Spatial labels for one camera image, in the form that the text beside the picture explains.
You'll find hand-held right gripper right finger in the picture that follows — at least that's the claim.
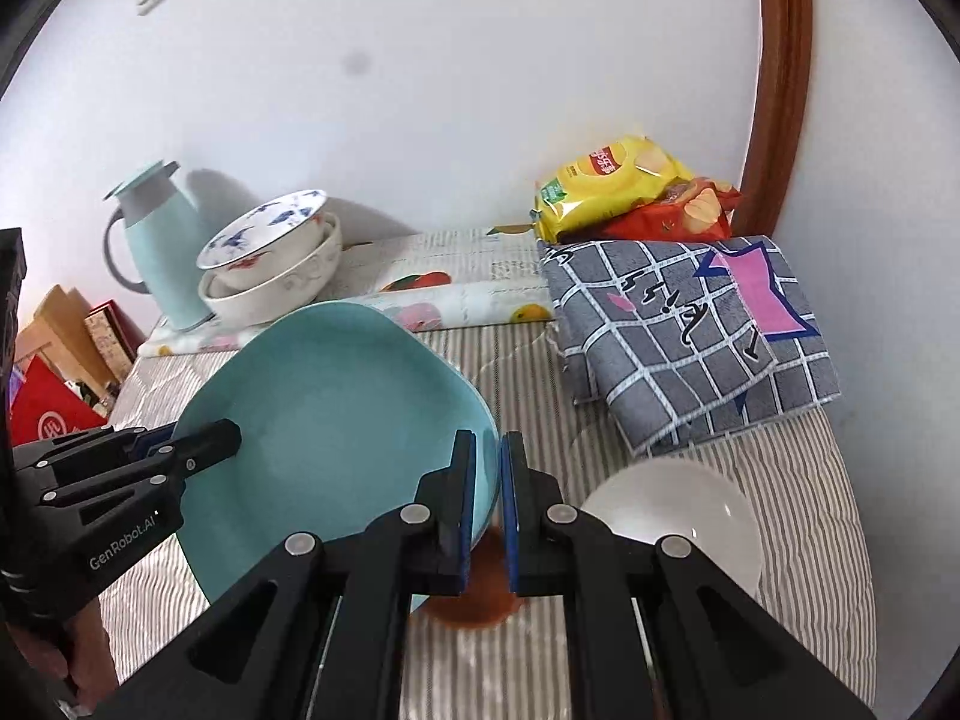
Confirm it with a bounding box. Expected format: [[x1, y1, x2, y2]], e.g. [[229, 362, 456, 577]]
[[501, 431, 878, 720]]

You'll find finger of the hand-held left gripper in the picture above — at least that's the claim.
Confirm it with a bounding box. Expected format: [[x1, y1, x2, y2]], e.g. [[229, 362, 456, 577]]
[[15, 424, 178, 476], [41, 418, 242, 509]]

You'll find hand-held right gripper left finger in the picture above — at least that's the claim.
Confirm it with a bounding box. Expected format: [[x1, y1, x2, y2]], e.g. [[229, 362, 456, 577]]
[[97, 429, 479, 720]]

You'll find small brown bowl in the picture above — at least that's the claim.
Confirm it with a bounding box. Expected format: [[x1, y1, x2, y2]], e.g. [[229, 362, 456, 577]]
[[424, 525, 526, 629]]

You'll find teal plate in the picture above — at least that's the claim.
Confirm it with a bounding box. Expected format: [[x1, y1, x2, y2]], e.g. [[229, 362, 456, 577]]
[[174, 301, 501, 616]]

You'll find plain white bowl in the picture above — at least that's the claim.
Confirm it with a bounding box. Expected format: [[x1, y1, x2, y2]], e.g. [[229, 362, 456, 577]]
[[579, 460, 764, 601]]

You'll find person's left hand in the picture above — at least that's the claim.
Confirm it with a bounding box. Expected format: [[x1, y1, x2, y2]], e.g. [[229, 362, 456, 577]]
[[15, 600, 116, 714]]

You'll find red paper bag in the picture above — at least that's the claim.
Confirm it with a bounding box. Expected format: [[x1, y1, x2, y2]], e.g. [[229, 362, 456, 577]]
[[7, 356, 110, 447]]

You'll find patterned gift box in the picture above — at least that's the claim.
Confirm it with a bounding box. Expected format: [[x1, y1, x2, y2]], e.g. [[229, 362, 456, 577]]
[[84, 300, 147, 391]]

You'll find striped quilted mat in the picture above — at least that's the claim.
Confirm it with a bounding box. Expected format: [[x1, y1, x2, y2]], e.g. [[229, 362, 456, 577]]
[[97, 319, 878, 720]]

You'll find cardboard box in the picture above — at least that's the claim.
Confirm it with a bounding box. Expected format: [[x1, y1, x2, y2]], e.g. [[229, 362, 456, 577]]
[[15, 285, 121, 406]]

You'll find large embossed white bowl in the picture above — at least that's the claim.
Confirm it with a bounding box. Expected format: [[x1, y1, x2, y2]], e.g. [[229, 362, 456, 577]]
[[199, 212, 344, 328]]

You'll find light blue thermos jug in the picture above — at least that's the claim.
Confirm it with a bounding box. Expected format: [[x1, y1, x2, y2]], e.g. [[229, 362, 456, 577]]
[[103, 160, 218, 331]]

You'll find blue patterned white bowl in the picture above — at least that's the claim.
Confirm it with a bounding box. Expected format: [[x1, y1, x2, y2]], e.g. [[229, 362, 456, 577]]
[[196, 190, 331, 290]]

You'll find fruit print tablecloth roll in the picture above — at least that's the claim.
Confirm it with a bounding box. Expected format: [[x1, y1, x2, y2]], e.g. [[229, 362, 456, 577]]
[[139, 229, 560, 357]]

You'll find grey checked cloth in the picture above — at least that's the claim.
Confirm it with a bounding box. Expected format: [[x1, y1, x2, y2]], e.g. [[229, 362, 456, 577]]
[[538, 235, 842, 457]]

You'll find yellow chips bag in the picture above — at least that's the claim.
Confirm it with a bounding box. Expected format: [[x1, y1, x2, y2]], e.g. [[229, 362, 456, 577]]
[[534, 135, 695, 245]]

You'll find red chips bag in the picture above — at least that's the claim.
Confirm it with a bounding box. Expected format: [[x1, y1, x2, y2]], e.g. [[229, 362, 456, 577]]
[[600, 176, 743, 243]]

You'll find brown wooden door frame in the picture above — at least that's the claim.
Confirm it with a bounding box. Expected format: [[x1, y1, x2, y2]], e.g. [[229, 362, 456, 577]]
[[724, 0, 815, 241]]

